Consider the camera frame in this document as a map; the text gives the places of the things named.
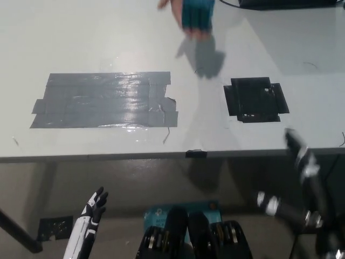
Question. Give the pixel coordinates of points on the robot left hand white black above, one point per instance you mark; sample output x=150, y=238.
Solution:
x=81, y=232

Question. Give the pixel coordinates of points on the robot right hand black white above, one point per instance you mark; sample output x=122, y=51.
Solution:
x=314, y=189

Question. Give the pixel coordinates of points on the person's bare hand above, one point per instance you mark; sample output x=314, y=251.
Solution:
x=176, y=10

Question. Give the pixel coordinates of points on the blue teal rubik's cube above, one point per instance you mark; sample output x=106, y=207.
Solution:
x=196, y=13

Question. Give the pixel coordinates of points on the black floor tape patch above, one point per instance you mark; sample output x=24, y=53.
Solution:
x=54, y=228

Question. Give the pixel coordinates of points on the black table leg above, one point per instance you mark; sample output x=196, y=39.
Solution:
x=19, y=232

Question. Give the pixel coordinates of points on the teal cardboard box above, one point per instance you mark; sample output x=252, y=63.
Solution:
x=156, y=215

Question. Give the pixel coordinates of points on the black tape square patch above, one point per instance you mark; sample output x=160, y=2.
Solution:
x=253, y=99

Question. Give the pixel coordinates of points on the black flat device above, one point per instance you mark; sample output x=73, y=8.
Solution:
x=291, y=3

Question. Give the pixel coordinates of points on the small black tape strip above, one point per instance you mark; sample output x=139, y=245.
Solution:
x=196, y=153

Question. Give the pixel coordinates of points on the grey duct tape patch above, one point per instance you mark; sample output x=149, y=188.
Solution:
x=102, y=99

